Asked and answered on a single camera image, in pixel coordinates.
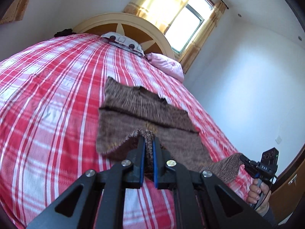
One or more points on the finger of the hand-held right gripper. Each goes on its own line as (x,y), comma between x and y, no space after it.
(247,162)

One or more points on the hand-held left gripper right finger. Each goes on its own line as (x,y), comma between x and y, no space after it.
(154,164)

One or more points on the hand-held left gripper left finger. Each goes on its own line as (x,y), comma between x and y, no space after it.
(143,162)

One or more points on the brown knit sweater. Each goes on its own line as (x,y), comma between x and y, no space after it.
(143,109)

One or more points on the person's right forearm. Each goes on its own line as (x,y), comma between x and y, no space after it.
(272,217)

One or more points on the person's right hand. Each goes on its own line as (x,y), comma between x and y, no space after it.
(253,193)

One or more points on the wooden door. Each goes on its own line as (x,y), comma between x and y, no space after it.
(290,186)

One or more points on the pink pillow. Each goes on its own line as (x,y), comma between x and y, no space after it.
(166,65)

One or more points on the bed with red plaid sheet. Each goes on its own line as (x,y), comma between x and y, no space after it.
(59,100)

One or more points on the white patterned pillow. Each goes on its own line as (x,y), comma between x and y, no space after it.
(124,41)

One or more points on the yellow floral curtain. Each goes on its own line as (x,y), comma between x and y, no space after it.
(19,2)
(162,2)
(202,35)

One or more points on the cream and brown headboard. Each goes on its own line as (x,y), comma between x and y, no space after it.
(133,26)

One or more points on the window behind headboard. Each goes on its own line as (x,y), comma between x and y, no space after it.
(188,21)

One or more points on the dark cloth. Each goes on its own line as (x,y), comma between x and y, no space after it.
(64,32)

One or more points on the white wall switch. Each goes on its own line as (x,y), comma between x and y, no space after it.
(278,139)

